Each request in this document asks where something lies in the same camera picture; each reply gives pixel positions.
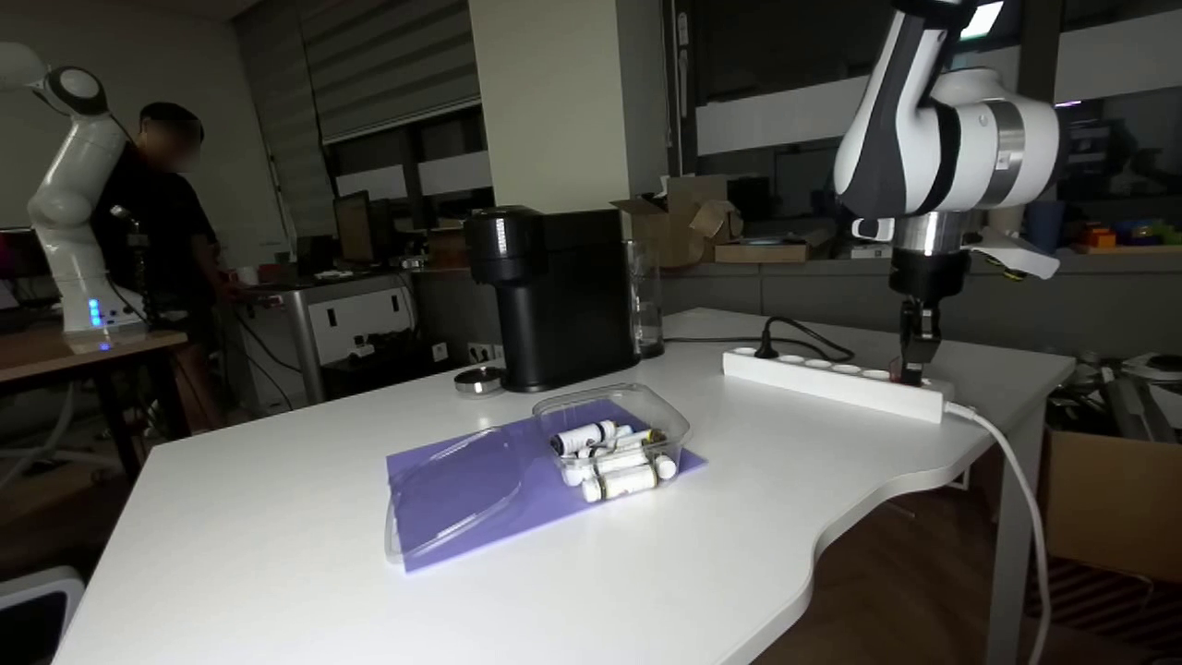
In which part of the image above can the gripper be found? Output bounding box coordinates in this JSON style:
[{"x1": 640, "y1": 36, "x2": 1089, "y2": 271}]
[{"x1": 889, "y1": 248, "x2": 971, "y2": 385}]

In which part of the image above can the white power strip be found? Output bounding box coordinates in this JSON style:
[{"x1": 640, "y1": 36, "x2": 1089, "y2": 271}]
[{"x1": 722, "y1": 346, "x2": 957, "y2": 424}]

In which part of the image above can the blue cup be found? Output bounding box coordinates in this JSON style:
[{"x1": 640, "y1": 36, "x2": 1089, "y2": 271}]
[{"x1": 1024, "y1": 200, "x2": 1066, "y2": 253}]

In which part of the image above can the flat cardboard box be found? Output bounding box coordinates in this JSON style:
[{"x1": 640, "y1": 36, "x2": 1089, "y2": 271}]
[{"x1": 714, "y1": 237, "x2": 815, "y2": 265}]

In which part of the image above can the heap of coloured blocks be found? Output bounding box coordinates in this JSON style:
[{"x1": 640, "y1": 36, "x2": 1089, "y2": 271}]
[{"x1": 1069, "y1": 219, "x2": 1182, "y2": 256}]

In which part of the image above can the brown cardboard box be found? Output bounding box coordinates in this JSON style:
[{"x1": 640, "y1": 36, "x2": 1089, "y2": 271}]
[{"x1": 1042, "y1": 429, "x2": 1182, "y2": 585}]

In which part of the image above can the open cardboard box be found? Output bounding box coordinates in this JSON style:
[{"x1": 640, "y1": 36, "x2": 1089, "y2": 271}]
[{"x1": 609, "y1": 175, "x2": 745, "y2": 270}]

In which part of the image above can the heap of small white bottles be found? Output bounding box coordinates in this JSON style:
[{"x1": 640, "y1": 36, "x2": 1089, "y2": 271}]
[{"x1": 549, "y1": 420, "x2": 679, "y2": 504}]

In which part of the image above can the black coffee machine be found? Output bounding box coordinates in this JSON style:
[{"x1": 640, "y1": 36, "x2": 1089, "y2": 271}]
[{"x1": 464, "y1": 205, "x2": 667, "y2": 393}]

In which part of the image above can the round silver tray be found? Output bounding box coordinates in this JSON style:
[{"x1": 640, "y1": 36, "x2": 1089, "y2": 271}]
[{"x1": 453, "y1": 366, "x2": 507, "y2": 399}]

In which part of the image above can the purple sheet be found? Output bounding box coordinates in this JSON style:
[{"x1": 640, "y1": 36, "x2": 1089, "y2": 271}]
[{"x1": 385, "y1": 399, "x2": 709, "y2": 574}]

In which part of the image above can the window blind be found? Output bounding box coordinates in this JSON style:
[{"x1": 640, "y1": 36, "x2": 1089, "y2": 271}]
[{"x1": 295, "y1": 0, "x2": 483, "y2": 145}]

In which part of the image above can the grey metal desk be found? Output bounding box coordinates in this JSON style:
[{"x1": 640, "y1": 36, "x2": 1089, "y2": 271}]
[{"x1": 233, "y1": 271, "x2": 418, "y2": 409}]

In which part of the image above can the person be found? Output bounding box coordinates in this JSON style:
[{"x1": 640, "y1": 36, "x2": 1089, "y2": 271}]
[{"x1": 90, "y1": 102, "x2": 234, "y2": 435}]

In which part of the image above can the wooden table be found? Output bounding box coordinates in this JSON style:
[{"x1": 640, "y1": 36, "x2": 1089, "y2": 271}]
[{"x1": 0, "y1": 325, "x2": 191, "y2": 486}]

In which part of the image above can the black plug with cable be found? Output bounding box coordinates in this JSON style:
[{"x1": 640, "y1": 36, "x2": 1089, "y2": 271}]
[{"x1": 663, "y1": 317, "x2": 856, "y2": 364}]

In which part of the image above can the white cable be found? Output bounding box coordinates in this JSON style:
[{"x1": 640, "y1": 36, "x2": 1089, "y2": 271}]
[{"x1": 944, "y1": 402, "x2": 1055, "y2": 665}]

